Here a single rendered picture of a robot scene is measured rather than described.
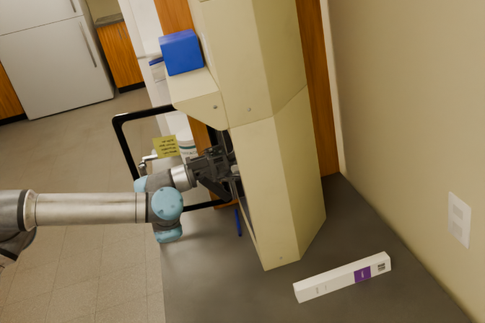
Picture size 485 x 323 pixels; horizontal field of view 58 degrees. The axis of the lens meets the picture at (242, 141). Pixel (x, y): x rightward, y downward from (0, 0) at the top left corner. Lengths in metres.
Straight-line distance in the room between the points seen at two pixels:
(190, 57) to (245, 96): 0.24
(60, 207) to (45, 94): 5.21
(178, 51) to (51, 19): 4.86
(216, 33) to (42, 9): 5.09
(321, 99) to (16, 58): 5.07
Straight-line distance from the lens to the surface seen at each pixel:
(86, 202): 1.08
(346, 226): 1.42
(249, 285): 1.29
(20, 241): 1.23
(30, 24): 6.05
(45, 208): 1.09
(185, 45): 1.18
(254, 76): 1.01
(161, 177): 1.22
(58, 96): 6.24
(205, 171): 1.23
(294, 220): 1.24
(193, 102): 1.01
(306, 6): 1.42
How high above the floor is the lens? 1.86
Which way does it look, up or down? 27 degrees down
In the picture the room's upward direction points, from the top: 13 degrees counter-clockwise
